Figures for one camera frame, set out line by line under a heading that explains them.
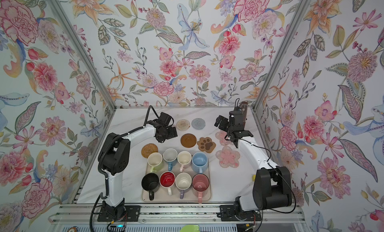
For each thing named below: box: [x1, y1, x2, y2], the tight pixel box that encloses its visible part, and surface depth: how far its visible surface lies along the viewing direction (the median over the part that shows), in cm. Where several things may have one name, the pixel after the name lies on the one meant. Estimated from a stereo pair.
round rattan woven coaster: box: [141, 143, 159, 159], surface depth 100 cm
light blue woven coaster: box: [191, 118, 206, 130], surface depth 113 cm
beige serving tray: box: [141, 155, 212, 202], surface depth 80 cm
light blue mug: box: [191, 152, 209, 174], surface depth 86 cm
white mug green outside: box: [147, 152, 163, 173], surface depth 86 cm
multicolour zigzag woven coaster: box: [176, 119, 191, 131], surface depth 112 cm
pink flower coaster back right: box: [215, 130, 233, 146], surface depth 106 cm
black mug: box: [141, 172, 161, 201], surface depth 78 cm
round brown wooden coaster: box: [180, 133, 197, 148], surface depth 103 cm
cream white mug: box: [177, 150, 192, 172], surface depth 86 cm
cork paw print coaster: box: [197, 137, 217, 153], surface depth 102 cm
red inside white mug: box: [159, 171, 176, 196], surface depth 81 cm
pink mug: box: [191, 173, 210, 204], surface depth 76 cm
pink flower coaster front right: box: [215, 146, 241, 168], surface depth 97 cm
